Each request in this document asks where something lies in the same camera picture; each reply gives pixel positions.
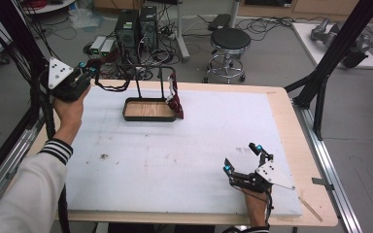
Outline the thin wooden stick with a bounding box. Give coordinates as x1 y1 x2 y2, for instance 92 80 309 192
298 195 323 223

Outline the white floor board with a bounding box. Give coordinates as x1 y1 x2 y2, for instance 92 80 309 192
290 21 373 70

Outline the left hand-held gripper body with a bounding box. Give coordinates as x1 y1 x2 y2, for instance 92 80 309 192
47 56 92 103

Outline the black foot pedal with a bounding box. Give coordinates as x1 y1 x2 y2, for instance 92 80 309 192
207 13 232 32

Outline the black computer tower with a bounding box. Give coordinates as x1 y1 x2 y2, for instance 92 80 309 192
114 9 141 64
139 5 159 51

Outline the grey metal bracket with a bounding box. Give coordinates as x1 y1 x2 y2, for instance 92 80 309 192
311 177 335 192

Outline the round white table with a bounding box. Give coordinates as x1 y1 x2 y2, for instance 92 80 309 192
22 0 77 16

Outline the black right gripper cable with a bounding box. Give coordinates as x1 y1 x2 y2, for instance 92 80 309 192
263 189 275 227

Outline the clear plastic bag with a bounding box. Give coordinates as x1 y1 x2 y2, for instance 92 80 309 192
68 8 105 32

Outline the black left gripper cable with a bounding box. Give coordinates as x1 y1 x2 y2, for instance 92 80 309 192
37 72 72 233

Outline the white stand leg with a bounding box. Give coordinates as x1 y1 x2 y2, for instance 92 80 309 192
174 0 190 63

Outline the person's right hand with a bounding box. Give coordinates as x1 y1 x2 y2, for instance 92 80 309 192
244 187 273 228

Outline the black rack with wooden base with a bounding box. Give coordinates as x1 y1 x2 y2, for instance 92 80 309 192
121 63 178 123

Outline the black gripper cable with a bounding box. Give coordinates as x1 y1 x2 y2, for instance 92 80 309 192
263 189 275 227
37 72 72 233

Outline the white power supply box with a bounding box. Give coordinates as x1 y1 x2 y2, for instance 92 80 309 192
89 36 107 56
100 38 116 58

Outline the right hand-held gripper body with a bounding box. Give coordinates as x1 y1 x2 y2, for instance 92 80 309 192
228 159 296 194

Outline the aluminium rail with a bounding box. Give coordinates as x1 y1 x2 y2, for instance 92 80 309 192
0 106 50 217
290 98 363 233

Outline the black metal frame post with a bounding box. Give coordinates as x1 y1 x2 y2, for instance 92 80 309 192
284 0 373 141
0 0 74 130

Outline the tangle of black floor cables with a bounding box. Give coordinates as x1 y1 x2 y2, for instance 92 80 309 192
84 6 183 82

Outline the dark red striped bow tie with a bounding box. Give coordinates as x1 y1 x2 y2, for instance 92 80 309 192
86 48 185 120

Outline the white foam mat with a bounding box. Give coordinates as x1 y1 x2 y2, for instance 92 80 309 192
62 85 304 217

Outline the black round stool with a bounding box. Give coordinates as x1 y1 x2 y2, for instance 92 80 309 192
203 27 253 84

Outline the person's left hand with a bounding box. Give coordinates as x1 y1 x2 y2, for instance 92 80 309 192
52 85 91 145

